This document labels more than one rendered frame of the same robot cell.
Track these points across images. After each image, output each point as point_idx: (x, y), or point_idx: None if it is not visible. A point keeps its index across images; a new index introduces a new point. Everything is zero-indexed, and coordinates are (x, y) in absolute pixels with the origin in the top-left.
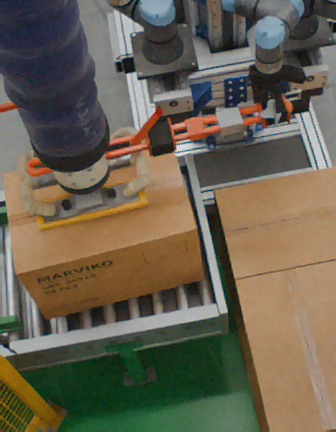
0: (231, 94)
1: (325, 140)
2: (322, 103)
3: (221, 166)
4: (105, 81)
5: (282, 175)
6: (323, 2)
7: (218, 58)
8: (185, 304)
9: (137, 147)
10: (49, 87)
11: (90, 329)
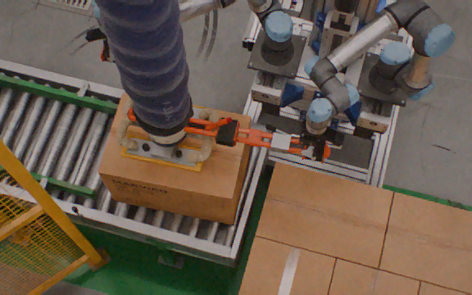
0: None
1: (397, 148)
2: (412, 116)
3: None
4: None
5: (342, 165)
6: (401, 79)
7: None
8: (212, 236)
9: (207, 133)
10: (143, 92)
11: (138, 224)
